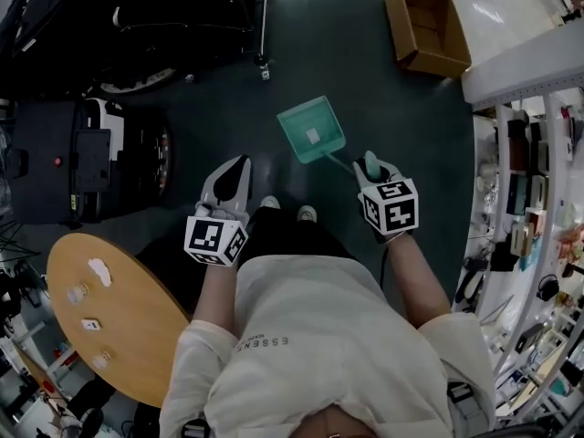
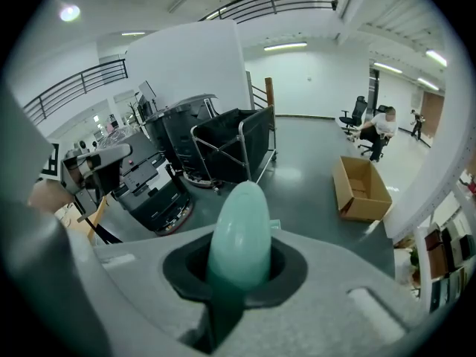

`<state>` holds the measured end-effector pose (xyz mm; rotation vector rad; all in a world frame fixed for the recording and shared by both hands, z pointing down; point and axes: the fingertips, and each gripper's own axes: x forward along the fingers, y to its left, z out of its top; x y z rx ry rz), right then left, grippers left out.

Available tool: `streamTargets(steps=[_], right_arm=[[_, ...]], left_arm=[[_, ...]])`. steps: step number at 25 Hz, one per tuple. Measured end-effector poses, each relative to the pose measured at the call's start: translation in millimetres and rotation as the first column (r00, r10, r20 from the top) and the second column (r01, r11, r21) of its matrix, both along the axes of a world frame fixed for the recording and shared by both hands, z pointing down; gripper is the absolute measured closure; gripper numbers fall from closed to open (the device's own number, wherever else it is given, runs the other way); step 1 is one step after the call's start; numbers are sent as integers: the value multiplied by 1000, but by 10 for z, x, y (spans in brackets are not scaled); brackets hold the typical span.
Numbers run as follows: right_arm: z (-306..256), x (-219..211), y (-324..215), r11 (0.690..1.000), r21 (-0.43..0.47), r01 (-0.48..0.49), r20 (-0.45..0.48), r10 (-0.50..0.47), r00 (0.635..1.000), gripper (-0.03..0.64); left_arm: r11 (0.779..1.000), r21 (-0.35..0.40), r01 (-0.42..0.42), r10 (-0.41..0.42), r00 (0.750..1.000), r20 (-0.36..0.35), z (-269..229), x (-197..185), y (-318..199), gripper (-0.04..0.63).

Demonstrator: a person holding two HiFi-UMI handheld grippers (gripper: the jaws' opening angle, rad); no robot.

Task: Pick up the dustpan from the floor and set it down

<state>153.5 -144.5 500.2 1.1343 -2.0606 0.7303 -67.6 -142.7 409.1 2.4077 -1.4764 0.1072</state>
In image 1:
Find person's black trousers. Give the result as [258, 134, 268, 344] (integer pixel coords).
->
[136, 206, 362, 287]

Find open cardboard box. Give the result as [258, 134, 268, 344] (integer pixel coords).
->
[382, 0, 473, 79]

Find white metal shelf rack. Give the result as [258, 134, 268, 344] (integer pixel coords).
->
[460, 59, 584, 429]

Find person's white shirt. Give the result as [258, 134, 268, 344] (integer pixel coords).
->
[158, 255, 497, 438]

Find row of handbags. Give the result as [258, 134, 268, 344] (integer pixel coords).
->
[503, 107, 551, 273]

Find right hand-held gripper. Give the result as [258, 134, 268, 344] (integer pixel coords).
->
[352, 157, 420, 245]

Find black buckle strap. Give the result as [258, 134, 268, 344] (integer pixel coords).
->
[446, 381, 485, 429]
[182, 417, 212, 438]

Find round wooden table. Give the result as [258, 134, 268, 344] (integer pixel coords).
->
[46, 231, 193, 410]

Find person's left forearm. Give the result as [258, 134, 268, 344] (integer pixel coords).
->
[193, 261, 239, 327]

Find black tripod legs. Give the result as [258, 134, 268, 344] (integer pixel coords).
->
[0, 223, 43, 265]

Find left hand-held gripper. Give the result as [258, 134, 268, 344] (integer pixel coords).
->
[183, 154, 253, 268]

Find teal dustpan with long handle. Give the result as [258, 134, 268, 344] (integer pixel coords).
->
[276, 95, 382, 187]

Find crumpled white tissue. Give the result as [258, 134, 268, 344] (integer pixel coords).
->
[87, 257, 113, 288]

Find person's right forearm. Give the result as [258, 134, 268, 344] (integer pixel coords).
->
[384, 232, 454, 333]

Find black covered equipment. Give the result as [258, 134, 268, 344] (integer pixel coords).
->
[0, 0, 115, 96]

